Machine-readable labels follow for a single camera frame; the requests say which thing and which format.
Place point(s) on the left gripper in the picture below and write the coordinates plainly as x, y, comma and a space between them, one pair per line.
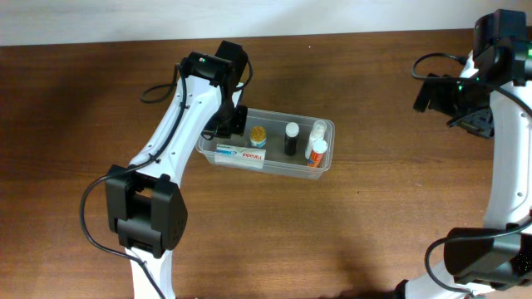
232, 120

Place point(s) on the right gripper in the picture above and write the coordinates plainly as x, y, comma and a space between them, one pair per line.
435, 96

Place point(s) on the small gold-lid balm jar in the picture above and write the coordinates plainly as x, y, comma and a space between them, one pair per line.
258, 136

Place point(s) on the white Panadol box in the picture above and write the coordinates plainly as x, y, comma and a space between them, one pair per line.
251, 158

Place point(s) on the clear plastic container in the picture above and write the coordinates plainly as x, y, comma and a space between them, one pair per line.
275, 161

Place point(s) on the dark bottle white cap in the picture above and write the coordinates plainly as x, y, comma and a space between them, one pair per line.
291, 138

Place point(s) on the white spray bottle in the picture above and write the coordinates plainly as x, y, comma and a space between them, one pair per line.
317, 133

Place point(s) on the orange tube white cap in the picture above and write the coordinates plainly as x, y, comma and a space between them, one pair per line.
319, 148

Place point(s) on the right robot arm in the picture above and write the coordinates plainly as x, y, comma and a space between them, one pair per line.
491, 98

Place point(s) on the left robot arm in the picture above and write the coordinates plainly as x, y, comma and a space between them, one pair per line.
145, 206

